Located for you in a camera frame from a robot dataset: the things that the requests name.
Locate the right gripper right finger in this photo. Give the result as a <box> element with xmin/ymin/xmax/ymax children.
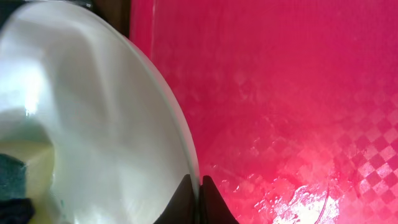
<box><xmin>200</xmin><ymin>175</ymin><xmax>239</xmax><ymax>224</ymax></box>

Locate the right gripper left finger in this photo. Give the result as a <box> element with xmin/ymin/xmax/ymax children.
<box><xmin>154</xmin><ymin>174</ymin><xmax>196</xmax><ymax>224</ymax></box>

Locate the green yellow sponge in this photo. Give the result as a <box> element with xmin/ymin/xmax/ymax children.
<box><xmin>1</xmin><ymin>141</ymin><xmax>55</xmax><ymax>224</ymax></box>

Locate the white plate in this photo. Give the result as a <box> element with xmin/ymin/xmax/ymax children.
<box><xmin>1</xmin><ymin>1</ymin><xmax>200</xmax><ymax>223</ymax></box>

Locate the red plastic tray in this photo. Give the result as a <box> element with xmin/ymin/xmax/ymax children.
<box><xmin>130</xmin><ymin>0</ymin><xmax>397</xmax><ymax>223</ymax></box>

